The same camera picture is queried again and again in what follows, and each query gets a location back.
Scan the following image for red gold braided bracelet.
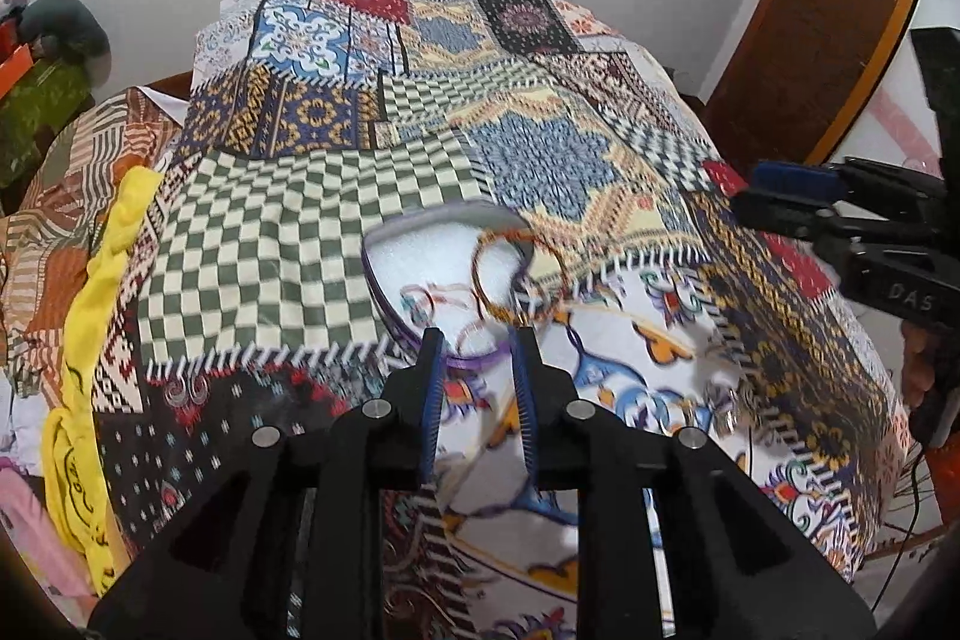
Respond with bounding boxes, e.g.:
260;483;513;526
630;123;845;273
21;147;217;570
472;226;573;330

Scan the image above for silver jewelry pieces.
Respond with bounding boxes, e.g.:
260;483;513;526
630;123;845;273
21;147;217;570
704;377;758;438

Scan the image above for right hand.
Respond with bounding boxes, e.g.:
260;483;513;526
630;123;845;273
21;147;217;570
901;321;939;409

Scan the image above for white sliding door with hearts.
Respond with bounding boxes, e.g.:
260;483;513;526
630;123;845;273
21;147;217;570
830;0;958;177

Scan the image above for yellow cloth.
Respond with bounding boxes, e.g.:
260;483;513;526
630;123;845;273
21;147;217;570
41;166;161;596

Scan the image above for brown wooden wardrobe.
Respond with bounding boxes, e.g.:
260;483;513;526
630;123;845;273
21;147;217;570
704;0;916;175

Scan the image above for heart-shaped purple tin box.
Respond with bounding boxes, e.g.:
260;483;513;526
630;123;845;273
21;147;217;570
361;200;534;370

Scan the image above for striped orange brown blanket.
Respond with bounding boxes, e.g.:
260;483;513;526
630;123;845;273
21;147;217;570
2;88;181;406

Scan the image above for colourful patchwork bedspread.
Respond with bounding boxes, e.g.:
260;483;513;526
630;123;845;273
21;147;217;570
93;0;910;638

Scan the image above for green patterned covered stand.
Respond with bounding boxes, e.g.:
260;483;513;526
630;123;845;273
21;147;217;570
2;60;91;188

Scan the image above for orange box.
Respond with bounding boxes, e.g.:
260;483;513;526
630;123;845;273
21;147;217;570
0;44;34;99

